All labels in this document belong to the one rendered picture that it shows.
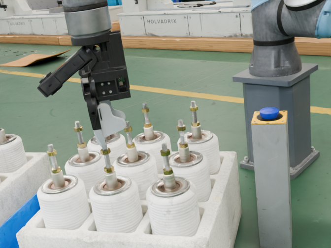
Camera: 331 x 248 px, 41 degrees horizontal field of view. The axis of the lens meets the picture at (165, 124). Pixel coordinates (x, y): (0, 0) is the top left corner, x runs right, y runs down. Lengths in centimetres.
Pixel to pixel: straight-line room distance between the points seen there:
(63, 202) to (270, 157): 43
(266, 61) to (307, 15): 19
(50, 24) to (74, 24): 391
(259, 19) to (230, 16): 184
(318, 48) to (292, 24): 156
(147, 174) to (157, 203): 15
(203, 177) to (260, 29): 53
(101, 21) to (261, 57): 65
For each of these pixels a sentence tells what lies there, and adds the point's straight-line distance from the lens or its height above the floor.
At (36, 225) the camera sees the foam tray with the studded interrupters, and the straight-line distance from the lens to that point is 97.
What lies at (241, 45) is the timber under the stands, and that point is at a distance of 303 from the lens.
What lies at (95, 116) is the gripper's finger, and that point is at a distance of 79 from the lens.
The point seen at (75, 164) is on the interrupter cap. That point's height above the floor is 25.
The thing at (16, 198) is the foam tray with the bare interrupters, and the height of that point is 13.
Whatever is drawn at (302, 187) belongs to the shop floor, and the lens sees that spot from 132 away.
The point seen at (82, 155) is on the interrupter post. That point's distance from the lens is 102.
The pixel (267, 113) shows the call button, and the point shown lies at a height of 33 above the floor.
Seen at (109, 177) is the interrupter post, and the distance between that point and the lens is 87.
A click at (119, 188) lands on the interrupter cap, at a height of 25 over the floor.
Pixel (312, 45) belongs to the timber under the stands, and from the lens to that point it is 279.
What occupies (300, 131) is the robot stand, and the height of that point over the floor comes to 12.
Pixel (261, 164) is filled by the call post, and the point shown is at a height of 22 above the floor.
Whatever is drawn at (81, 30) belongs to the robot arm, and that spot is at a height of 56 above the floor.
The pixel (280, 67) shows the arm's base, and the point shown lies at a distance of 131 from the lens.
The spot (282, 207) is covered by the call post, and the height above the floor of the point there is 12.
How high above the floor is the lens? 65
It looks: 20 degrees down
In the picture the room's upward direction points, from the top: 8 degrees counter-clockwise
